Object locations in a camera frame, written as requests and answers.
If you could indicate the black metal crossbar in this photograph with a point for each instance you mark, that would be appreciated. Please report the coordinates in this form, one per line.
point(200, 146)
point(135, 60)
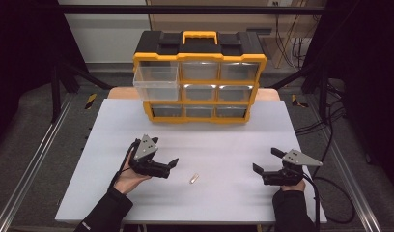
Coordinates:
point(185, 9)

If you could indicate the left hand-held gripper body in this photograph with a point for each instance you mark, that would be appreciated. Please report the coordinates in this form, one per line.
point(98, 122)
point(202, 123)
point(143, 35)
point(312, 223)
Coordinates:
point(146, 150)

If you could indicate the set of small clear drawers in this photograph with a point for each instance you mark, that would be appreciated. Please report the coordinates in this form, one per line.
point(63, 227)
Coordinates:
point(200, 71)

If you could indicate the black curtain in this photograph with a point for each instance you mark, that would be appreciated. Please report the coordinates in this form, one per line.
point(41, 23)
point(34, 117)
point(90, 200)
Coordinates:
point(369, 64)
point(21, 48)

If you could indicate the light wooden board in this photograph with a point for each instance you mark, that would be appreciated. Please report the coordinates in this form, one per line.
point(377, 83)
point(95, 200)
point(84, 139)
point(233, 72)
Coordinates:
point(121, 93)

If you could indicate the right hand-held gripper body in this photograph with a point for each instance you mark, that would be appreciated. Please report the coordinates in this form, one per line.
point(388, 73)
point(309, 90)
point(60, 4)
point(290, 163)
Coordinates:
point(296, 158)

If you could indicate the light wooden cabinet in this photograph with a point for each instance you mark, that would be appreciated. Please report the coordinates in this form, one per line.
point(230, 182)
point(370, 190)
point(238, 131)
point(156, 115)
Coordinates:
point(237, 22)

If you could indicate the person's right hand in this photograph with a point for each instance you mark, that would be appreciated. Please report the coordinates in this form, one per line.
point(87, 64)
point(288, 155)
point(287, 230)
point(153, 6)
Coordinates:
point(295, 188)

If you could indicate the yellow black striped tape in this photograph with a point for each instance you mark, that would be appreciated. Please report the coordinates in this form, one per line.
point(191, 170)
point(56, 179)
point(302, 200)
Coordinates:
point(90, 101)
point(296, 101)

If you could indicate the aluminium floor rail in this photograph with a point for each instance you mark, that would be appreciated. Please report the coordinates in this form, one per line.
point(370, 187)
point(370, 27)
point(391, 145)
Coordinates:
point(362, 206)
point(31, 167)

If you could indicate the clear plastic drawer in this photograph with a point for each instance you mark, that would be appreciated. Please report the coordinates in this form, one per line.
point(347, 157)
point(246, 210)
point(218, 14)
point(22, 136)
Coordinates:
point(156, 87)

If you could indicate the black metal frame stand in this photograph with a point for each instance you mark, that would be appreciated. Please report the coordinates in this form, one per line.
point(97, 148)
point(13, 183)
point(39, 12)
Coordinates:
point(323, 96)
point(55, 96)

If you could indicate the yellow black drawer organizer cabinet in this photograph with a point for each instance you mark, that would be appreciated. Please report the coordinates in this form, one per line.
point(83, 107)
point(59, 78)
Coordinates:
point(198, 57)

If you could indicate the small tan cylindrical part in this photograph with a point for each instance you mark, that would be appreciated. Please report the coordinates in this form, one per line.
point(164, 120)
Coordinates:
point(194, 178)

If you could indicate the person's left hand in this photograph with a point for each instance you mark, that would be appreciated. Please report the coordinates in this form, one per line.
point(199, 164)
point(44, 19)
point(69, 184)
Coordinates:
point(127, 180)

